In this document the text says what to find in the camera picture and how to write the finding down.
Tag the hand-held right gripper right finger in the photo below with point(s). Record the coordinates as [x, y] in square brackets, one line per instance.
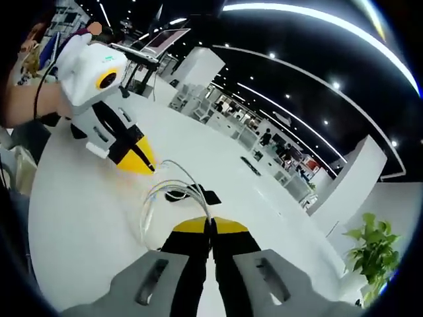
[264, 284]

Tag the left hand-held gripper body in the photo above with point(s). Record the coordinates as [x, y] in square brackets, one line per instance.
[89, 72]

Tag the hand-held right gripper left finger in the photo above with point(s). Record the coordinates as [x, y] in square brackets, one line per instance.
[148, 284]

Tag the white desktop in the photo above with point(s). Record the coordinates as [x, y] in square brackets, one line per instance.
[82, 214]

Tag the black standing desk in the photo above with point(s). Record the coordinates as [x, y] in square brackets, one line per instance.
[145, 66]

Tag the row of white office chairs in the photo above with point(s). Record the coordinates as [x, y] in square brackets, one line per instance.
[201, 105]

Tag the white square pillar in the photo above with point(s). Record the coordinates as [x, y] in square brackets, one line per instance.
[201, 66]
[357, 171]

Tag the green potted plant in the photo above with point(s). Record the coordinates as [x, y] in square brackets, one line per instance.
[373, 251]

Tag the black flat device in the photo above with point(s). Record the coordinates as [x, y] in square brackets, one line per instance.
[250, 165]

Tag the long ceiling light strip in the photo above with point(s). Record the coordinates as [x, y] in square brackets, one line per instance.
[281, 7]

